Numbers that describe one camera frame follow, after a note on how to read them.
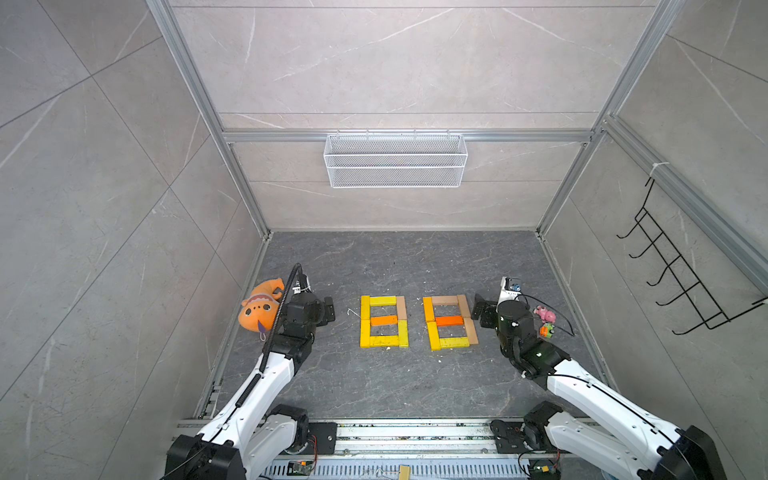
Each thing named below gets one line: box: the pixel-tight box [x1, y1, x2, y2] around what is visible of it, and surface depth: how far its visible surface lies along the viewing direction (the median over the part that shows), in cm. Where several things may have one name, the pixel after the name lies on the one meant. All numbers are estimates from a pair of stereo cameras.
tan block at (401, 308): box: [396, 296, 407, 321], surface depth 97 cm
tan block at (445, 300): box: [432, 295, 458, 305], surface depth 101 cm
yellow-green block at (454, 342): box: [440, 337, 469, 348], surface depth 90 cm
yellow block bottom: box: [360, 319, 371, 348], surface depth 94 cm
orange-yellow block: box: [423, 296, 435, 323], surface depth 99 cm
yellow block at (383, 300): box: [370, 296, 397, 306], surface depth 100 cm
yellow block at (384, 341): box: [369, 335, 399, 347], surface depth 90 cm
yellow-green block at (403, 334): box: [398, 320, 409, 348], surface depth 92 cm
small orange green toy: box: [539, 322, 555, 339], surface depth 92 cm
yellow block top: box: [426, 322, 441, 351], surface depth 92 cm
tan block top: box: [464, 318, 479, 345], surface depth 92 cm
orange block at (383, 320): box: [370, 315, 398, 327], surface depth 95 cm
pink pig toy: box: [534, 305, 557, 323], surface depth 96 cm
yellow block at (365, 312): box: [360, 295, 371, 329], surface depth 97 cm
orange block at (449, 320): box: [436, 316, 464, 326], surface depth 95 cm
